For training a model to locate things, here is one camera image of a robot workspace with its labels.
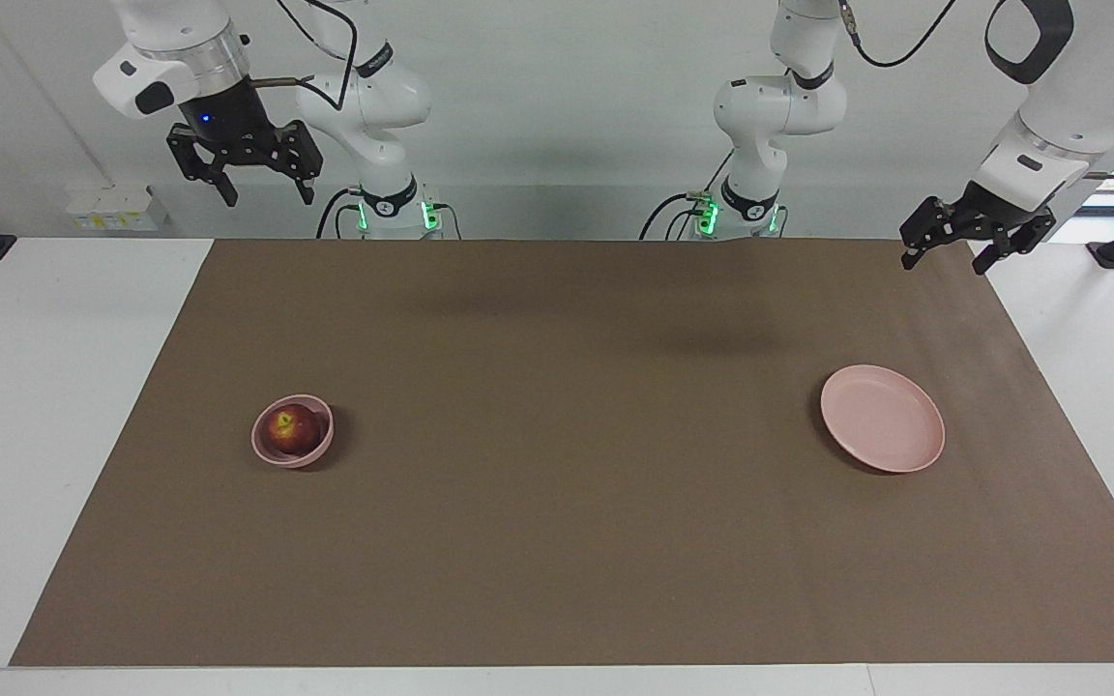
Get dark red apple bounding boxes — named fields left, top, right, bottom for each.
left=265, top=405, right=322, bottom=456

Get pink plate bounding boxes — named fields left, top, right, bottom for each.
left=820, top=364, right=946, bottom=475

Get pink bowl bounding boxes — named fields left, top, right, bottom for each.
left=249, top=393, right=336, bottom=470

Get brown table mat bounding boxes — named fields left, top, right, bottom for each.
left=11, top=239, right=1114, bottom=668

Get black right base cables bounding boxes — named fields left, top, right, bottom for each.
left=315, top=187, right=463, bottom=242

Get black base cables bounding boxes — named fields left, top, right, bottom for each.
left=638, top=153, right=727, bottom=242
left=315, top=187, right=463, bottom=242

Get white wall socket box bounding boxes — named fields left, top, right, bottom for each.
left=66, top=186, right=172, bottom=234

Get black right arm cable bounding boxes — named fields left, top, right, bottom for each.
left=248, top=0, right=361, bottom=113

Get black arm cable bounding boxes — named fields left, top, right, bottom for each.
left=835, top=0, right=1114, bottom=183
left=248, top=0, right=361, bottom=113

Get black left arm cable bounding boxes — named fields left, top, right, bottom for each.
left=835, top=0, right=1114, bottom=183

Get black left base cables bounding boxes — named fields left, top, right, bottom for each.
left=638, top=153, right=727, bottom=242

